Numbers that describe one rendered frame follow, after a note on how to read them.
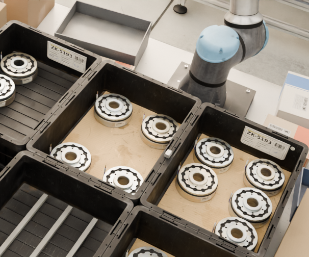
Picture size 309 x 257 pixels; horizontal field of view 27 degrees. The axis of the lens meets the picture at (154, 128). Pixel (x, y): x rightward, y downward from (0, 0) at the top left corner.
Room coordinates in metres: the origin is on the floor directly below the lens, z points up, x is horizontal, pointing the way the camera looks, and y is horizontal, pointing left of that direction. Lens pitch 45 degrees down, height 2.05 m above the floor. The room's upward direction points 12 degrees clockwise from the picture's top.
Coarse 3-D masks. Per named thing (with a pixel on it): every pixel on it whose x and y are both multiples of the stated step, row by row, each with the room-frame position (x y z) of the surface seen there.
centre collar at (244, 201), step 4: (248, 196) 1.03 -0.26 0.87; (252, 196) 1.03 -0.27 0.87; (256, 196) 1.03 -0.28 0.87; (244, 200) 1.01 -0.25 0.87; (256, 200) 1.02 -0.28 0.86; (260, 200) 1.02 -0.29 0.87; (244, 204) 1.00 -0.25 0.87; (260, 204) 1.01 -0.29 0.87; (248, 208) 0.99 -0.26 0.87; (252, 208) 0.99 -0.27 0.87; (256, 208) 1.00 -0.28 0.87; (260, 208) 1.00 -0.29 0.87
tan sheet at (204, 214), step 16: (192, 160) 1.14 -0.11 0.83; (240, 160) 1.18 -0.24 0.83; (176, 176) 1.08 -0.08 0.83; (224, 176) 1.11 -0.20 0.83; (240, 176) 1.12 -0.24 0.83; (288, 176) 1.16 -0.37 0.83; (176, 192) 1.03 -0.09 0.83; (224, 192) 1.06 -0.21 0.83; (176, 208) 0.98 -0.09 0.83; (192, 208) 0.99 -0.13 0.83; (208, 208) 1.00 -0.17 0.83; (224, 208) 1.01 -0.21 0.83; (272, 208) 1.04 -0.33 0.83; (208, 224) 0.95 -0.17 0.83
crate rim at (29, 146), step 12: (108, 60) 1.35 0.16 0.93; (96, 72) 1.29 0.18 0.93; (132, 72) 1.32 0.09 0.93; (84, 84) 1.24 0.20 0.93; (156, 84) 1.30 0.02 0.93; (72, 96) 1.18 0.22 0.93; (192, 96) 1.28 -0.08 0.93; (60, 108) 1.13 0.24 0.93; (192, 108) 1.23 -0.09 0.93; (48, 120) 1.08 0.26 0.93; (180, 132) 1.13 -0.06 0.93; (168, 144) 1.09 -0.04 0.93; (48, 156) 0.97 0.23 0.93; (72, 168) 0.95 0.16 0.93; (156, 168) 1.00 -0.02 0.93; (96, 180) 0.93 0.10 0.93; (144, 180) 0.96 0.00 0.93; (120, 192) 0.91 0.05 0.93
